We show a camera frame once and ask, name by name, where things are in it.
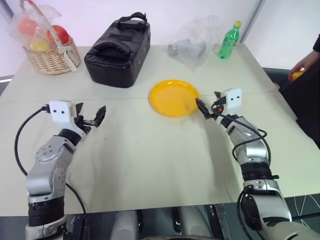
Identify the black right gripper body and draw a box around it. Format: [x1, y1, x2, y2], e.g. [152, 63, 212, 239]
[209, 95, 227, 119]

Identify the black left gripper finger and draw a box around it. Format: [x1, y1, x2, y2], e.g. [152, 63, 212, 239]
[93, 105, 107, 127]
[74, 102, 85, 117]

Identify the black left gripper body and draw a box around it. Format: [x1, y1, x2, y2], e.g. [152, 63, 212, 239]
[74, 114, 98, 134]

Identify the small yellow fruit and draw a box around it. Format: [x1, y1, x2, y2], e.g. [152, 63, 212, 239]
[291, 70, 306, 82]

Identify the yellow plastic plate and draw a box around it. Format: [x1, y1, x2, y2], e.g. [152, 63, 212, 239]
[149, 79, 201, 119]

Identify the person's bare hand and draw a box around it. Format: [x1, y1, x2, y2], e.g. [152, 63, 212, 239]
[291, 48, 320, 80]

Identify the green plastic bottle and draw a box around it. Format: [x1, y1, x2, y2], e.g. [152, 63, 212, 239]
[216, 20, 243, 60]

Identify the woven wicker basket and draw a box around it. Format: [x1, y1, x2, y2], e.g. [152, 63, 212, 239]
[19, 0, 82, 75]

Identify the black padded bag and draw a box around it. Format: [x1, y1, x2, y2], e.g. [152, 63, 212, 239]
[83, 11, 152, 89]

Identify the grey cylindrical object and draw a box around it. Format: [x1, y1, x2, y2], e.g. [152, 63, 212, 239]
[167, 39, 192, 57]

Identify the clear crumpled plastic bag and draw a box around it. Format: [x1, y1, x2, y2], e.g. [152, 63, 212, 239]
[167, 14, 224, 68]

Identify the red apple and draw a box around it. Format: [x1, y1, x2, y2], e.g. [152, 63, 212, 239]
[47, 24, 70, 46]

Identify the person's dark clothing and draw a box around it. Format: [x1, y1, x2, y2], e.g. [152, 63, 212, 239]
[276, 33, 320, 151]

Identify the orange-red apple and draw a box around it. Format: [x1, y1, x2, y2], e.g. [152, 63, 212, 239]
[18, 18, 41, 37]

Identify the clear plastic wrap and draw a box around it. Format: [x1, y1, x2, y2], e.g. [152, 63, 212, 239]
[9, 0, 63, 52]

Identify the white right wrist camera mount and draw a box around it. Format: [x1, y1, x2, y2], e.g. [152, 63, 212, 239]
[222, 87, 243, 116]

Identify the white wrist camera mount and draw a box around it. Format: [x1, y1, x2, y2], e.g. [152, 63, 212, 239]
[48, 100, 77, 125]
[222, 87, 243, 116]

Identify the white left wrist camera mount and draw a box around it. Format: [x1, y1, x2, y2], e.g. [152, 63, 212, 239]
[48, 100, 77, 125]

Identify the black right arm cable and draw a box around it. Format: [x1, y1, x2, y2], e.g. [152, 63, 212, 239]
[211, 99, 268, 162]

